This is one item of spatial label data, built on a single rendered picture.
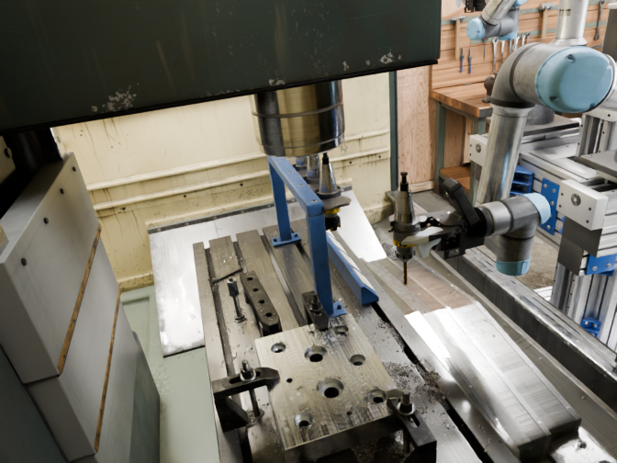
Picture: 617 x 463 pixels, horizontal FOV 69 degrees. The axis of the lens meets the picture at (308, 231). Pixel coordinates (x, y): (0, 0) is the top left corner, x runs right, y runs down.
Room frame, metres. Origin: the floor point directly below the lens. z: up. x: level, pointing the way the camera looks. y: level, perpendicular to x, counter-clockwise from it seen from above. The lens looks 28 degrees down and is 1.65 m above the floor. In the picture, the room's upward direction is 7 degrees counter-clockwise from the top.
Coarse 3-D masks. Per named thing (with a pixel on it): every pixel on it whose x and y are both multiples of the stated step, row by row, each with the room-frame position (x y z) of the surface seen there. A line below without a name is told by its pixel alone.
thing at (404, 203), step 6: (402, 192) 0.82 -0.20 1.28; (408, 192) 0.82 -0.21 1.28; (402, 198) 0.82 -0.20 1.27; (408, 198) 0.82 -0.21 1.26; (396, 204) 0.84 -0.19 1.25; (402, 204) 0.82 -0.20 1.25; (408, 204) 0.82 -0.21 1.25; (396, 210) 0.83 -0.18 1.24; (402, 210) 0.82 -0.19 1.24; (408, 210) 0.82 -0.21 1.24; (396, 216) 0.83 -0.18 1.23; (402, 216) 0.82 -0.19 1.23; (408, 216) 0.82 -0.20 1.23; (414, 216) 0.82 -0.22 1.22; (402, 222) 0.82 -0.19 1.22; (408, 222) 0.81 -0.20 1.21
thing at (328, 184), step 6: (330, 162) 1.02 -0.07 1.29; (324, 168) 1.00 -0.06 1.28; (330, 168) 1.00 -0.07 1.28; (324, 174) 1.00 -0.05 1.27; (330, 174) 1.00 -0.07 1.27; (324, 180) 1.00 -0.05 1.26; (330, 180) 1.00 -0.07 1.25; (324, 186) 1.00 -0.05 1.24; (330, 186) 0.99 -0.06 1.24; (336, 186) 1.01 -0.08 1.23; (324, 192) 1.00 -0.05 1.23; (330, 192) 0.99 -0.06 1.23
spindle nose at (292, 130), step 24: (264, 96) 0.73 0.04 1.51; (288, 96) 0.71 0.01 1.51; (312, 96) 0.71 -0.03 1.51; (336, 96) 0.74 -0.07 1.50; (264, 120) 0.73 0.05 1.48; (288, 120) 0.71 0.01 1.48; (312, 120) 0.71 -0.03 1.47; (336, 120) 0.74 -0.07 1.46; (264, 144) 0.74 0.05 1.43; (288, 144) 0.71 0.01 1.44; (312, 144) 0.71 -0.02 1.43; (336, 144) 0.74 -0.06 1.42
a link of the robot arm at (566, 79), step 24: (528, 48) 0.97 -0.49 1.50; (552, 48) 0.91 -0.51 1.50; (576, 48) 0.87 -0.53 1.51; (528, 72) 0.91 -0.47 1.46; (552, 72) 0.85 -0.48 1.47; (576, 72) 0.84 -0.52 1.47; (600, 72) 0.84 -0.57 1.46; (528, 96) 0.92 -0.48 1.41; (552, 96) 0.85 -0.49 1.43; (576, 96) 0.84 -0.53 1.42; (600, 96) 0.84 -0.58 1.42
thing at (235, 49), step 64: (0, 0) 0.59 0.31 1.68; (64, 0) 0.60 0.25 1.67; (128, 0) 0.62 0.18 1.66; (192, 0) 0.63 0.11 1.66; (256, 0) 0.65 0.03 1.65; (320, 0) 0.67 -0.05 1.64; (384, 0) 0.69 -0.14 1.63; (0, 64) 0.58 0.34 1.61; (64, 64) 0.60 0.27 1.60; (128, 64) 0.61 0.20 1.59; (192, 64) 0.63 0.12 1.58; (256, 64) 0.65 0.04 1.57; (320, 64) 0.67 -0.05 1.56; (384, 64) 0.69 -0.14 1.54; (0, 128) 0.58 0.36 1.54
